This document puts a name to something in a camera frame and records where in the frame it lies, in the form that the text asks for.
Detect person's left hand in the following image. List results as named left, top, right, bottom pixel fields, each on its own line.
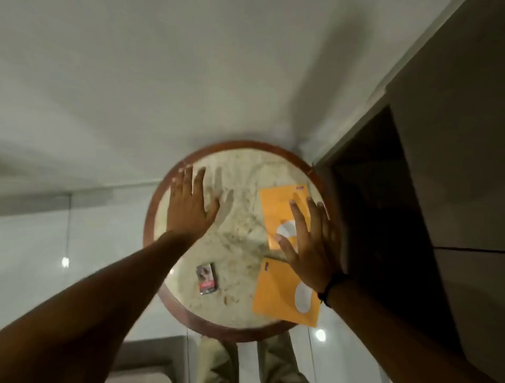
left=166, top=164, right=221, bottom=241

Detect small dark printed box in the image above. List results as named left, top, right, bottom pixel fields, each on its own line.
left=196, top=262, right=218, bottom=296

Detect person's left forearm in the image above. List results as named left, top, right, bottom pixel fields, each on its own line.
left=0, top=231, right=199, bottom=383

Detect person's right hand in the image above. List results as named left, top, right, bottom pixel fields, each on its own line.
left=275, top=196, right=347, bottom=295

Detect orange packet with white oval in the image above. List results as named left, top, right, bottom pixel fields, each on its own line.
left=258, top=183, right=313, bottom=251
left=252, top=258, right=322, bottom=328

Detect round marble table wooden rim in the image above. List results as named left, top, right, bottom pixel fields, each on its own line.
left=142, top=140, right=345, bottom=343

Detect dark wooden cabinet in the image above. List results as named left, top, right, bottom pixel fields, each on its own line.
left=315, top=104, right=467, bottom=357

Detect person's beige trousers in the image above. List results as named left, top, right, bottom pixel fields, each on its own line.
left=196, top=331, right=311, bottom=383

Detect black wristband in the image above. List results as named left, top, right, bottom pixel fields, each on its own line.
left=317, top=272, right=350, bottom=309

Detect person's right forearm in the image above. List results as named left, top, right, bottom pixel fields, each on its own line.
left=327, top=275, right=498, bottom=383

